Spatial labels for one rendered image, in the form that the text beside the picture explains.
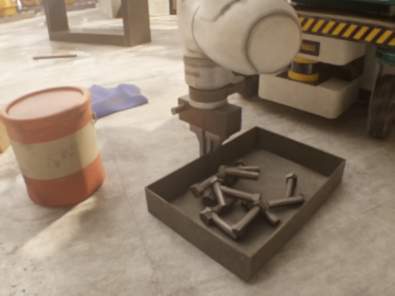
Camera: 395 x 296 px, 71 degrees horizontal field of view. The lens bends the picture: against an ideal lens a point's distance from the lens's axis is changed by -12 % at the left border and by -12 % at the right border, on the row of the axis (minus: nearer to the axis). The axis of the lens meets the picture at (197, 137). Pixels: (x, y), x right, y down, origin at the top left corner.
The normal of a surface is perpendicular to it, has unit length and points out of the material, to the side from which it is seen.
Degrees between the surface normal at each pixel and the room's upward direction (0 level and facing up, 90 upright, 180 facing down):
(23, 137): 90
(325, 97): 90
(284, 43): 99
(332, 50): 90
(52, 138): 90
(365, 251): 0
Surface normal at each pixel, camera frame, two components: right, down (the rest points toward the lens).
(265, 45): 0.36, 0.55
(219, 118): -0.71, 0.35
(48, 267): -0.04, -0.88
